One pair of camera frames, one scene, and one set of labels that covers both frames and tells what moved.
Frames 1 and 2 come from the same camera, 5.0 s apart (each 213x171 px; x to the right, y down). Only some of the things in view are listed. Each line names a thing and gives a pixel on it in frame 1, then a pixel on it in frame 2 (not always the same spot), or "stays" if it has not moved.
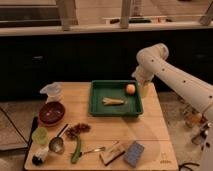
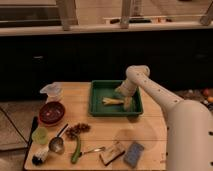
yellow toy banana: x=110 y=101 stays
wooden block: x=112 y=153 stays
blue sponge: x=134 y=153 stays
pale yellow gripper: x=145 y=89 -> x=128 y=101
